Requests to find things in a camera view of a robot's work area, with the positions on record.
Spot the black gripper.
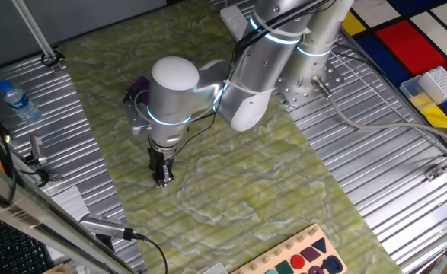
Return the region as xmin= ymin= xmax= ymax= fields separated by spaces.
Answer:
xmin=148 ymin=147 xmax=175 ymax=189

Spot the purple pipette tip rack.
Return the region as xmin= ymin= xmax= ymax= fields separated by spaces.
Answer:
xmin=126 ymin=75 xmax=152 ymax=106

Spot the white pipette tip box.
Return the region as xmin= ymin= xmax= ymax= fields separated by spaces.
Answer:
xmin=417 ymin=66 xmax=447 ymax=106

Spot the green marble pattern mat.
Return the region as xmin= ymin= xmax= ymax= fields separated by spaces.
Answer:
xmin=57 ymin=0 xmax=405 ymax=274

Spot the clear plastic container corner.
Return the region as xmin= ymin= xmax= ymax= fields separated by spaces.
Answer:
xmin=203 ymin=262 xmax=228 ymax=274

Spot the wooden shape puzzle board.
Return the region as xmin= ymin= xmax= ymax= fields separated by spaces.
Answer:
xmin=230 ymin=223 xmax=349 ymax=274

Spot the green square puzzle piece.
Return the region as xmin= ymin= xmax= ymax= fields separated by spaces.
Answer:
xmin=275 ymin=260 xmax=295 ymax=274

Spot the metal robot mounting plate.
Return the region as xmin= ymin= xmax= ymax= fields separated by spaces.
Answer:
xmin=278 ymin=60 xmax=346 ymax=107

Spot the red circle puzzle piece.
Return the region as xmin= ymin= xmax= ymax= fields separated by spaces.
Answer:
xmin=290 ymin=253 xmax=306 ymax=270

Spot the clear water bottle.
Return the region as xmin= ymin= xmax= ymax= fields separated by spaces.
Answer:
xmin=0 ymin=78 xmax=41 ymax=123

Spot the black keyboard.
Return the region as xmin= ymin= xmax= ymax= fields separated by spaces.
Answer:
xmin=0 ymin=220 xmax=55 ymax=274

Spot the purple square puzzle piece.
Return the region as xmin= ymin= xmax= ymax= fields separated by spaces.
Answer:
xmin=299 ymin=246 xmax=321 ymax=263

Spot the white power strip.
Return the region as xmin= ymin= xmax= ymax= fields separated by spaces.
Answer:
xmin=219 ymin=5 xmax=251 ymax=43

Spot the blue triangle puzzle piece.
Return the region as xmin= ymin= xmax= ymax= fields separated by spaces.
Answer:
xmin=311 ymin=237 xmax=327 ymax=254

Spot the metal pole stand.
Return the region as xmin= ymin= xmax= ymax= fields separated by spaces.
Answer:
xmin=11 ymin=0 xmax=65 ymax=73

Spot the clear plastic box lid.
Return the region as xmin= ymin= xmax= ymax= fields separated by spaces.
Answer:
xmin=400 ymin=75 xmax=437 ymax=112

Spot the colourful block pattern mat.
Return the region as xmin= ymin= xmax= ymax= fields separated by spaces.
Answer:
xmin=340 ymin=0 xmax=447 ymax=145

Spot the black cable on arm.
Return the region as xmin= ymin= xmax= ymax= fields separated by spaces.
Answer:
xmin=169 ymin=0 xmax=338 ymax=159

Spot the black camera cable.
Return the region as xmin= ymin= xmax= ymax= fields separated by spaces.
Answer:
xmin=131 ymin=231 xmax=169 ymax=274

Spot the silver depth camera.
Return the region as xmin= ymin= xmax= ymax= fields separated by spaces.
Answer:
xmin=78 ymin=212 xmax=147 ymax=241

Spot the aluminium frame beam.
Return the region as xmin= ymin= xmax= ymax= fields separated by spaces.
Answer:
xmin=0 ymin=151 xmax=139 ymax=274

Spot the navy ring puzzle piece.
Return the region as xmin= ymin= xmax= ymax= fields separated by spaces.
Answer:
xmin=321 ymin=255 xmax=344 ymax=274

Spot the thick grey robot cable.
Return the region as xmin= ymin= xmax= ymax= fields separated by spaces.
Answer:
xmin=311 ymin=75 xmax=447 ymax=149

